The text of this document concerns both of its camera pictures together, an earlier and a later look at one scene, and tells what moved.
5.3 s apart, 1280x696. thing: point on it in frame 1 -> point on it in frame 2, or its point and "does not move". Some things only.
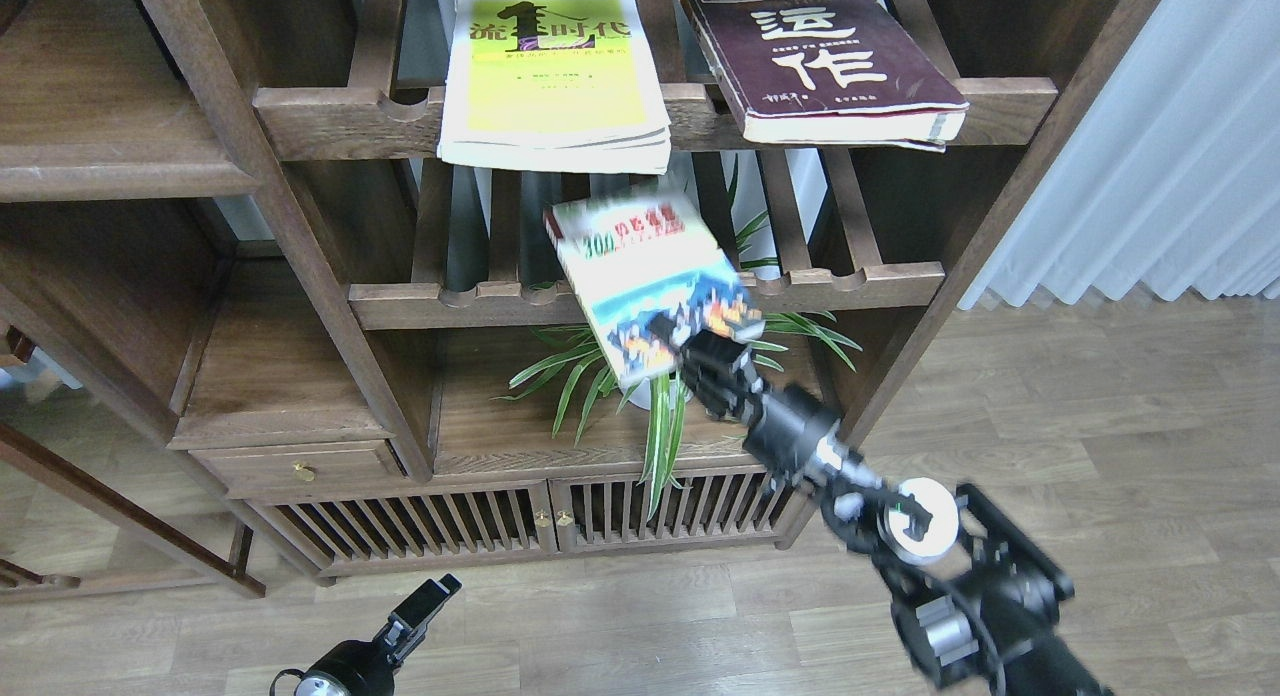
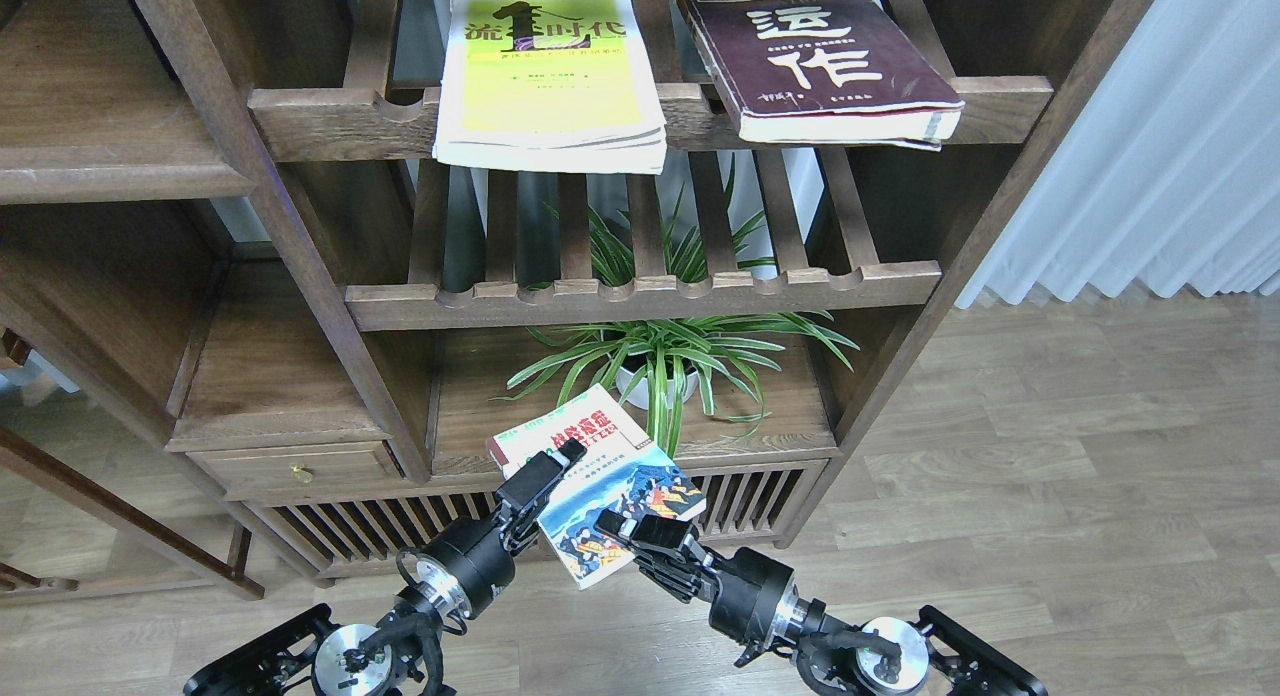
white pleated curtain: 1174,176 does not move
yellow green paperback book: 554,80 does not move
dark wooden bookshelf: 242,297 does not move
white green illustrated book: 630,260 -> 621,470
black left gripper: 366,668 -> 467,562
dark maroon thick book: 820,60 does not move
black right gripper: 791,433 -> 752,598
